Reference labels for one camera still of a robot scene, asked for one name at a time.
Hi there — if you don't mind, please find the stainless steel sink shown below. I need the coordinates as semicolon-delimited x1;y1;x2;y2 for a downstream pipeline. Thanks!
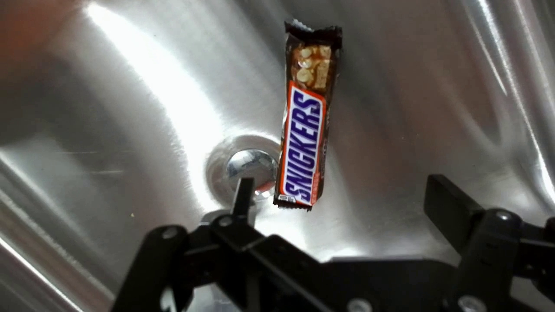
0;0;555;312

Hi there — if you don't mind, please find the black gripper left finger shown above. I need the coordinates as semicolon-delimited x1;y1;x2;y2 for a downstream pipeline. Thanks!
228;174;258;228

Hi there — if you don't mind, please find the brown Snickers packet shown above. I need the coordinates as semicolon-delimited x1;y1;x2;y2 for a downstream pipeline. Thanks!
270;17;344;212

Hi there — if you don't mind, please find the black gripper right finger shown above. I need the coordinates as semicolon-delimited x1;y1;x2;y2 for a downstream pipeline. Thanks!
421;171;485;256

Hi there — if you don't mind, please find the metal sink drain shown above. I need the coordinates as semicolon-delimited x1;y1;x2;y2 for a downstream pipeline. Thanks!
202;131;284;204

